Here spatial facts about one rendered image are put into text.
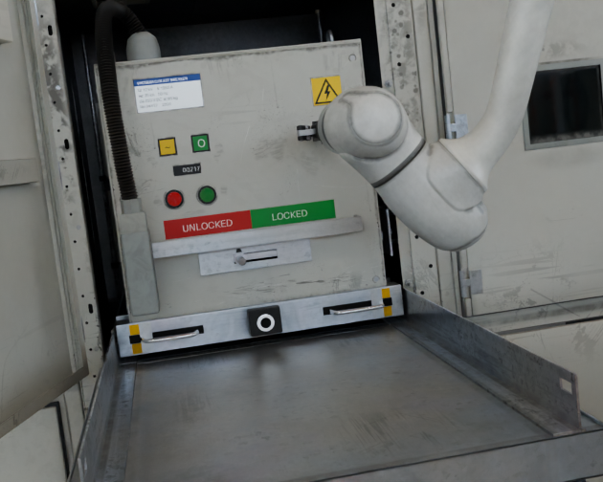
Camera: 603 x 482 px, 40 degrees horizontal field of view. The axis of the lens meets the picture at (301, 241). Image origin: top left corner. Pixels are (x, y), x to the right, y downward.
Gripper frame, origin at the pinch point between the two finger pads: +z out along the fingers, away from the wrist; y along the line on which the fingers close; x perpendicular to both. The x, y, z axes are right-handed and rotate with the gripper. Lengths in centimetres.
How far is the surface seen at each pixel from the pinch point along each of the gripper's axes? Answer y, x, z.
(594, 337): 51, -47, 2
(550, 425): 11, -38, -61
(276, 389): -16.6, -38.4, -27.4
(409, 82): 19.0, 7.4, 3.7
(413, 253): 16.5, -25.2, 3.7
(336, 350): -3.2, -38.4, -9.3
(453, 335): 13.5, -35.3, -23.5
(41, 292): -52, -22, -3
